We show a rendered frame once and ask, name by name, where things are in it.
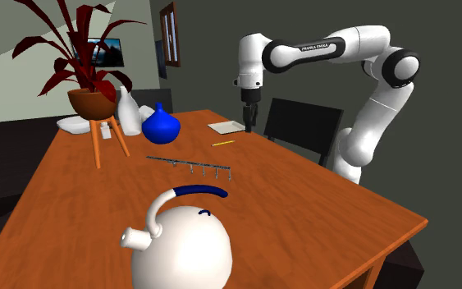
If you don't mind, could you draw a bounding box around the white rounded object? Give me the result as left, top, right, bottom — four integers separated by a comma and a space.
137, 104, 156, 122

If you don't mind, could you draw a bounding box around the black chair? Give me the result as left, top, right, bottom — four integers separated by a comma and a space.
263, 97, 345, 168

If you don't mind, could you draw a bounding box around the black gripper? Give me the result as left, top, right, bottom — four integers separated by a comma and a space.
240, 88, 263, 134

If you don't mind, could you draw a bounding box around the brown framed window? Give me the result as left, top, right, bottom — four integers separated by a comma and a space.
158, 1, 182, 69

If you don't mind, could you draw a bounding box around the landscape wall picture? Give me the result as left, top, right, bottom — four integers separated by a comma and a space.
67, 32, 126, 69

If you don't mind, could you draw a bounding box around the blue round vase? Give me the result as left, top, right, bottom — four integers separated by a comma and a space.
141, 102, 182, 145

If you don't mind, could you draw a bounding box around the white square plate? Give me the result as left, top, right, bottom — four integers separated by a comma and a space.
207, 120, 247, 135

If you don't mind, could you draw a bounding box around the red plant on orange stand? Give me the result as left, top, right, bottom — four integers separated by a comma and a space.
11, 0, 148, 169

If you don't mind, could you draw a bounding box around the white shallow bowl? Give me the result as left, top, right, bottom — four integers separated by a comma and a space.
56, 115, 93, 135

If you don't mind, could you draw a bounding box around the dark brown block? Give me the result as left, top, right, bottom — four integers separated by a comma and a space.
382, 239, 426, 289

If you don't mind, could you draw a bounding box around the white kettle with blue handle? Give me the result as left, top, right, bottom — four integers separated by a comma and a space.
119, 184, 234, 289

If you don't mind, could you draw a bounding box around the blue wall poster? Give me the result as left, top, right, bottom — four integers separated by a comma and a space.
154, 39, 168, 80

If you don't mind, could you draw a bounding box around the white bottle vase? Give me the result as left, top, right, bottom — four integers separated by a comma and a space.
117, 85, 143, 137

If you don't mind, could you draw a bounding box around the orange wooden table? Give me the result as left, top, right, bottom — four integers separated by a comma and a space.
0, 108, 429, 289

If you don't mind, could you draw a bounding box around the metal hook rail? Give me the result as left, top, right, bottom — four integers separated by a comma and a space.
145, 155, 232, 182

